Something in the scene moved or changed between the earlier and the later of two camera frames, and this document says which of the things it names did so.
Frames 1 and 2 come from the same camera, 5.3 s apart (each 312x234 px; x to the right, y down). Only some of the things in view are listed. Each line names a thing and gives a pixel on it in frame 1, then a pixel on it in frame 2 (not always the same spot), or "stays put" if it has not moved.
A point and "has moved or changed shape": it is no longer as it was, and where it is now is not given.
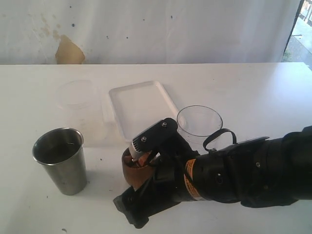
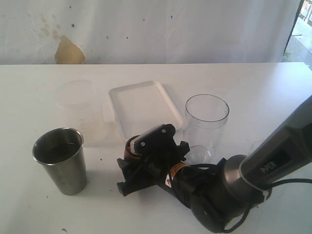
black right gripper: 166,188 to 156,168
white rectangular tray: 139,107 stays put
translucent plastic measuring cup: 81,101 stays put
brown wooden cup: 137,171 has moved or changed shape
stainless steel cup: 61,151 stays put
